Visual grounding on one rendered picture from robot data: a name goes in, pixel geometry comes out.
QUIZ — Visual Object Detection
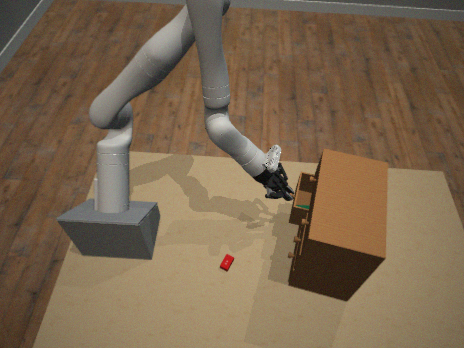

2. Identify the brown wooden chest of drawers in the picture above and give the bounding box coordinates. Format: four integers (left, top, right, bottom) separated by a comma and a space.
289, 149, 388, 302

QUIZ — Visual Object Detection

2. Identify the red nine-volt battery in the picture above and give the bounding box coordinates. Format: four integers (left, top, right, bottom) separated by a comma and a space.
220, 254, 234, 271

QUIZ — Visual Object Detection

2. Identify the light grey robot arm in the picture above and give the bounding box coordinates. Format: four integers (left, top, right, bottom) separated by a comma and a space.
89, 0, 281, 213

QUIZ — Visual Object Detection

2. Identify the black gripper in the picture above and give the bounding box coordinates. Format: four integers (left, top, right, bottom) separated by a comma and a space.
251, 163, 294, 201

